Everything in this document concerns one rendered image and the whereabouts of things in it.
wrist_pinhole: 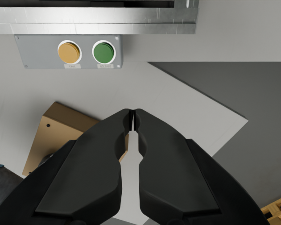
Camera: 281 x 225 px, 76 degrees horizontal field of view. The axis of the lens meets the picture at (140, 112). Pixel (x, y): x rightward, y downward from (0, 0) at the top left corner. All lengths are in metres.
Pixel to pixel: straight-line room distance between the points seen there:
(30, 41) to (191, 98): 0.42
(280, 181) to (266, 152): 0.52
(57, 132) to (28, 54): 0.21
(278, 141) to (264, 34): 1.72
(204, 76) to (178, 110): 0.96
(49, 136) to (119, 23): 0.35
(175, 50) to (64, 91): 0.33
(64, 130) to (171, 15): 0.38
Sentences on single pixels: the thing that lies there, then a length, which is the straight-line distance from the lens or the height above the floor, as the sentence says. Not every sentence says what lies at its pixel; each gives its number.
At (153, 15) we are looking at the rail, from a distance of 0.39.
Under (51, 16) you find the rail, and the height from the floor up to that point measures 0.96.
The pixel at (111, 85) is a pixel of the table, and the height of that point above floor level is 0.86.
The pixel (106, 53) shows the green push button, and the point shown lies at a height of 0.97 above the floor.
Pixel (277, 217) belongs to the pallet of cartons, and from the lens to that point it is 2.91.
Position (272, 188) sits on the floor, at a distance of 2.74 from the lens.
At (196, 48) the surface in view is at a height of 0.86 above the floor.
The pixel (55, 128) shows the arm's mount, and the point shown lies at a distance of 0.54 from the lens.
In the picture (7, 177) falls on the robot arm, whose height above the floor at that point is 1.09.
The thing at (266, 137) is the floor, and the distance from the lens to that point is 2.10.
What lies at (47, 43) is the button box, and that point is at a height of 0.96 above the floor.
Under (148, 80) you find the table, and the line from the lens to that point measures 0.52.
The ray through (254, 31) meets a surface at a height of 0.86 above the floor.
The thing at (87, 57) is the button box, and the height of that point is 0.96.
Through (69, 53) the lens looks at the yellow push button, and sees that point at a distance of 0.40.
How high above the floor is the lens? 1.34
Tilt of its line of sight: 60 degrees down
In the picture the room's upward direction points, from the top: 178 degrees clockwise
